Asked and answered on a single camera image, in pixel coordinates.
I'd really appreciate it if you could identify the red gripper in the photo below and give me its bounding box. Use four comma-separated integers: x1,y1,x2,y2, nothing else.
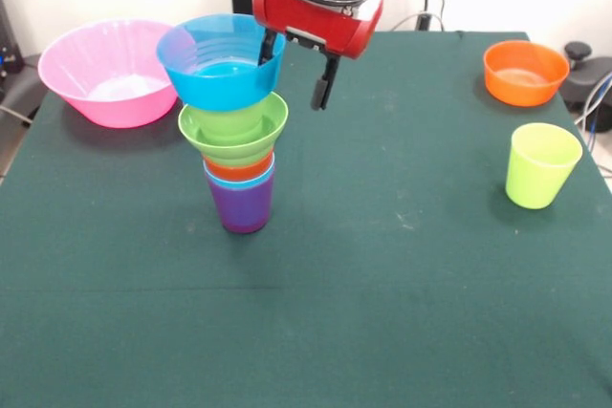
251,0,385,112

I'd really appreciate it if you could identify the blue bowl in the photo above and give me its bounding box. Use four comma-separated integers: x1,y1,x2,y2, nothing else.
156,13,288,112

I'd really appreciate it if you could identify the green bowl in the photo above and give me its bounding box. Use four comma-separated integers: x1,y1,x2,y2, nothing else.
177,91,290,168

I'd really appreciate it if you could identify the orange cup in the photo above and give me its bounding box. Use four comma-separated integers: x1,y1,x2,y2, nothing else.
204,154,276,183

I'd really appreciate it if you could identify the blue cup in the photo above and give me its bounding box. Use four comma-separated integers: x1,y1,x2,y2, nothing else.
203,161,277,190

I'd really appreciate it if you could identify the purple cup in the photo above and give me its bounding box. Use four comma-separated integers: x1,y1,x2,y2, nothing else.
206,173,276,235

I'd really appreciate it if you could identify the yellow-green cup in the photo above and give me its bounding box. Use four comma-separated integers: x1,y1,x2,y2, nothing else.
505,122,583,211

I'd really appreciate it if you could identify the large pink bowl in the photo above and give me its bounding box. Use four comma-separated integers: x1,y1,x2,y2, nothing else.
37,19,179,130

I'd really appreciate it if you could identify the orange bowl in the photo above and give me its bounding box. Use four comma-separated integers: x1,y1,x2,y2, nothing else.
482,39,571,108

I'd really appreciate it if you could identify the dark green table cloth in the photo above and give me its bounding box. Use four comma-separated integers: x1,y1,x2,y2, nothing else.
0,29,612,408

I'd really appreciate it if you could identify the black device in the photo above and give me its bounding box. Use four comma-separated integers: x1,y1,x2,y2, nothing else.
0,0,25,79

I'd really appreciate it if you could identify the black office chair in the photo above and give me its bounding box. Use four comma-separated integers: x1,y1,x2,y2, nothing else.
558,41,612,118

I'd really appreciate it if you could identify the grey cable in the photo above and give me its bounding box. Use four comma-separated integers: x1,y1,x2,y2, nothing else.
0,104,33,128

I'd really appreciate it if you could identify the blue cable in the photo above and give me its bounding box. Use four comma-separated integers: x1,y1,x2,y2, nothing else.
573,71,612,141

